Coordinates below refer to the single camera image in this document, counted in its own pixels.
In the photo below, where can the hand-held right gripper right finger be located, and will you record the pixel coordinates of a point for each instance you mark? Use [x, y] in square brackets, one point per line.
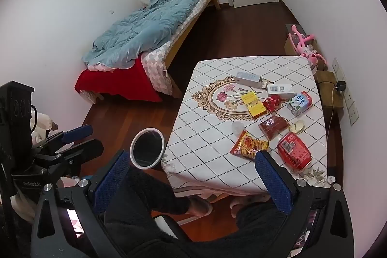
[273, 182]

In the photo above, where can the wooden stool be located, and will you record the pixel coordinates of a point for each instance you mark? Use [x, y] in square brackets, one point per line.
[328, 85]

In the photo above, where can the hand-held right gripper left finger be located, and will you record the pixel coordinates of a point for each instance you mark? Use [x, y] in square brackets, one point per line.
[110, 182]

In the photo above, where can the red blanket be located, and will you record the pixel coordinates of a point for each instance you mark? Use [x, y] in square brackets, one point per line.
[121, 82]

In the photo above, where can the orange red snack packet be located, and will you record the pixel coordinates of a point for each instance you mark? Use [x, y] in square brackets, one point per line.
[248, 144]

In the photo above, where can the pink slipper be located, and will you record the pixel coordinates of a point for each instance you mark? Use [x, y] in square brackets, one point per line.
[201, 206]
[242, 203]

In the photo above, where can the small clear plastic cup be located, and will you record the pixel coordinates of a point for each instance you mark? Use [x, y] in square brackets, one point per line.
[238, 128]

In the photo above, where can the green blue milk carton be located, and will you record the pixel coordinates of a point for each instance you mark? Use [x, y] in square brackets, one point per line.
[300, 103]

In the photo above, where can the light blue duvet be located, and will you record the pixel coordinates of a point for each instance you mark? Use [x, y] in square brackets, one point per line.
[151, 31]

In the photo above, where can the yellow packet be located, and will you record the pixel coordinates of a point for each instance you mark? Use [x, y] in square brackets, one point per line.
[253, 104]

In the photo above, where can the white diamond pattern tablecloth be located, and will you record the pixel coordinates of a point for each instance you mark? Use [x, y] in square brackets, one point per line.
[211, 125]

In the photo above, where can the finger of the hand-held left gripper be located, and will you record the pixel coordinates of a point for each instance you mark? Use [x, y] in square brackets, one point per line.
[77, 132]
[84, 149]

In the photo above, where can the white box with barcode label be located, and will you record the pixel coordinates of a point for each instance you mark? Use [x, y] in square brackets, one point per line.
[281, 90]

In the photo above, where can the pink plush toy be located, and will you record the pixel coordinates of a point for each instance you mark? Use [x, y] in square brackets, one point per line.
[304, 42]

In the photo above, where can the cardboard box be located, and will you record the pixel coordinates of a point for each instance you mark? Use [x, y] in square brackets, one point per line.
[291, 46]

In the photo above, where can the small red packet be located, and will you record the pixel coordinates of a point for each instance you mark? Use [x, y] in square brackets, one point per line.
[271, 103]

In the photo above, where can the grey white carton box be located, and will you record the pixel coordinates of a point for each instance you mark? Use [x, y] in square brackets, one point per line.
[248, 79]

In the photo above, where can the dark red packet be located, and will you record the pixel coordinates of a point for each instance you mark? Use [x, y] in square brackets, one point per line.
[273, 128]

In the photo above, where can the white wall socket row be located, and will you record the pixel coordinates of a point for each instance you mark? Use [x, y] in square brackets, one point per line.
[352, 113]

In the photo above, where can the black charger plug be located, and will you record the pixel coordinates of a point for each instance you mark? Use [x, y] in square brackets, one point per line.
[341, 86]

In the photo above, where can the pink checkered pillow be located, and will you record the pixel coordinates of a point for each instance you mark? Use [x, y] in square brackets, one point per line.
[157, 67]

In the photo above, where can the large red packet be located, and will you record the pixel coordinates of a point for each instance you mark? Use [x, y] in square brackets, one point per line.
[294, 152]

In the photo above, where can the white round waste bin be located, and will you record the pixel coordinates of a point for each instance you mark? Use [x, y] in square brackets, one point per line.
[147, 149]

